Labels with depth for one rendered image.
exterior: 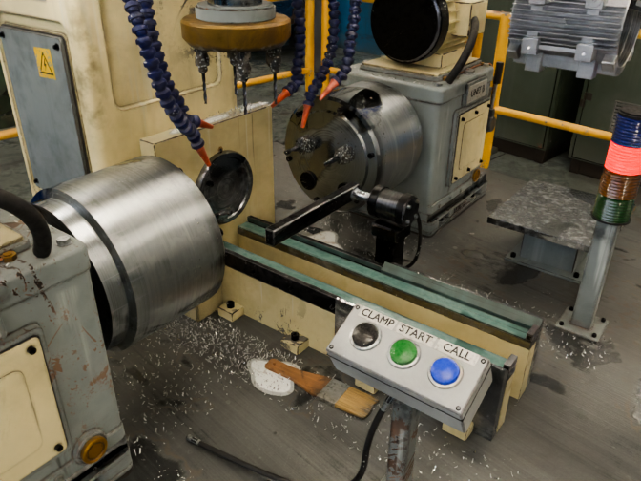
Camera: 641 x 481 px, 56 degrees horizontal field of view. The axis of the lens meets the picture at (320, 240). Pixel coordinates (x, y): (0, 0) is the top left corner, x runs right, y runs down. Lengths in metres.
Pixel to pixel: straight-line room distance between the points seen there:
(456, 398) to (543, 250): 0.81
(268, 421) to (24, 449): 0.36
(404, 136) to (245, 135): 0.33
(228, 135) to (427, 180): 0.49
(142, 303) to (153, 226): 0.10
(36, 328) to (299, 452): 0.41
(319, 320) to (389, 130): 0.42
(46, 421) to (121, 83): 0.62
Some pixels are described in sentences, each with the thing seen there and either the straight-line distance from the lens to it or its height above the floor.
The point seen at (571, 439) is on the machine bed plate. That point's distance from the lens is 1.02.
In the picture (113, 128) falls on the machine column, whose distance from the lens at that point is 1.15.
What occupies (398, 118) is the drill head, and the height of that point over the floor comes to 1.12.
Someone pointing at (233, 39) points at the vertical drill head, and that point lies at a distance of 0.98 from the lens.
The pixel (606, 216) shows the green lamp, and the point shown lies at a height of 1.04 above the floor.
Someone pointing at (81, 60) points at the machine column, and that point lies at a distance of 1.11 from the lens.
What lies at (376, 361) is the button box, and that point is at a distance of 0.68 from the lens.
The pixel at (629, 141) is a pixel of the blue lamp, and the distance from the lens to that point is 1.08.
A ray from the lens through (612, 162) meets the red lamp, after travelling 1.09.
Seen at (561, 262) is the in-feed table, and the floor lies 0.82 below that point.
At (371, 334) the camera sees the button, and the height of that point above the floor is 1.07.
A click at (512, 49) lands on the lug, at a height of 1.26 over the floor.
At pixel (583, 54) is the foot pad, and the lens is 1.23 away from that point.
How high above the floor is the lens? 1.49
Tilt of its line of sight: 29 degrees down
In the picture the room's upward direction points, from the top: 1 degrees clockwise
